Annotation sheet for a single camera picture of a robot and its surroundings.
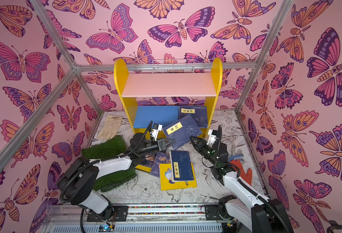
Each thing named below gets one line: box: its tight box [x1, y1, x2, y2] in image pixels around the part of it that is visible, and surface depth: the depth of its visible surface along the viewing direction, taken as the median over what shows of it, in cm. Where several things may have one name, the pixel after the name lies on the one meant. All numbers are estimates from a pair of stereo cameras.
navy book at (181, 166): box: [169, 149, 195, 183], surface depth 87 cm
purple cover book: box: [150, 150, 171, 178], surface depth 88 cm
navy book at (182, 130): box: [162, 113, 204, 150], surface depth 79 cm
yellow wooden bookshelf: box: [113, 57, 223, 139], surface depth 81 cm
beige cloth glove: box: [97, 114, 123, 141], surface depth 112 cm
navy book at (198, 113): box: [178, 105, 208, 129], surface depth 97 cm
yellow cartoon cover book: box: [159, 162, 197, 191], surface depth 83 cm
